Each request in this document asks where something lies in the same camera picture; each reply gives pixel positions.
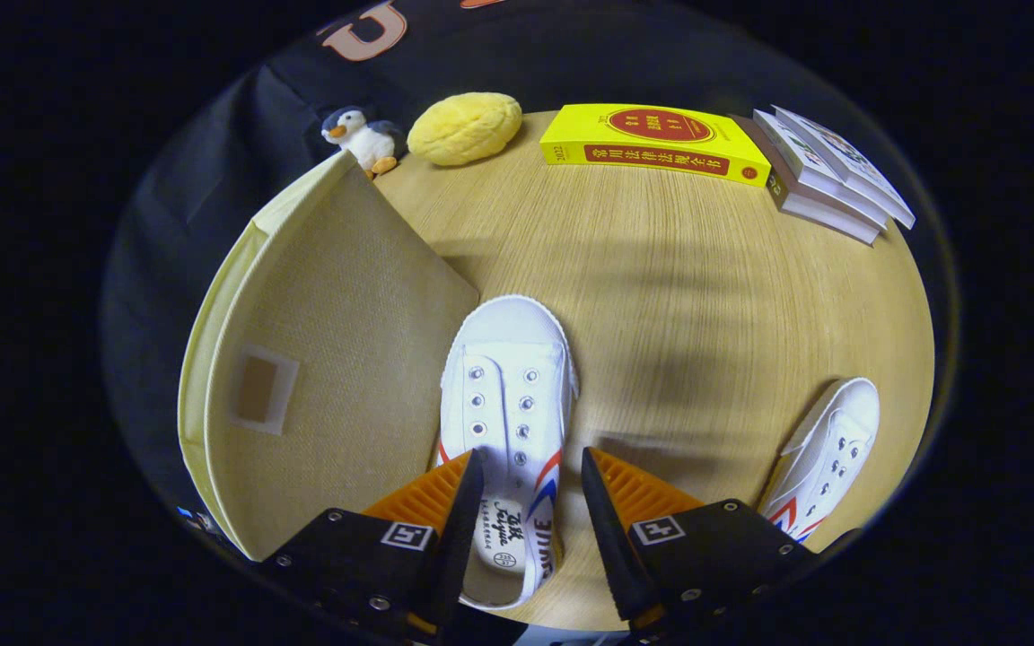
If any yellow book with red label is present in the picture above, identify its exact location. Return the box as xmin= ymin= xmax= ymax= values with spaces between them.
xmin=539 ymin=103 xmax=772 ymax=188

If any white canvas shoe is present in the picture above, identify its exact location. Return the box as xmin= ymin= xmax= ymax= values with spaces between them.
xmin=757 ymin=377 xmax=881 ymax=545
xmin=434 ymin=294 xmax=581 ymax=613

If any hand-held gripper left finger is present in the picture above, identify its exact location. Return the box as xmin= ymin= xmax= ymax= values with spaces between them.
xmin=261 ymin=449 xmax=486 ymax=642

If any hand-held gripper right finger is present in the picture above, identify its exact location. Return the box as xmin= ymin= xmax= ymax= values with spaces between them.
xmin=581 ymin=447 xmax=819 ymax=633

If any yellow fuzzy round plush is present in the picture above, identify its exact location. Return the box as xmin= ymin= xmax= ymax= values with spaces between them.
xmin=407 ymin=92 xmax=523 ymax=167

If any brown cover book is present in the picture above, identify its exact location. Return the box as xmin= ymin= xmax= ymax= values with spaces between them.
xmin=732 ymin=115 xmax=881 ymax=245

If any cream fabric storage box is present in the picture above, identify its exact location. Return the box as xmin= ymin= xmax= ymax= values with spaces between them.
xmin=178 ymin=149 xmax=480 ymax=562

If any penguin plush toy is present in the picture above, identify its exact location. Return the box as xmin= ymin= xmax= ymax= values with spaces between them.
xmin=320 ymin=106 xmax=403 ymax=177

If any white floral cover book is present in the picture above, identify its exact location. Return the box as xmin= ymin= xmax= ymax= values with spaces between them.
xmin=773 ymin=105 xmax=916 ymax=230
xmin=753 ymin=109 xmax=889 ymax=230

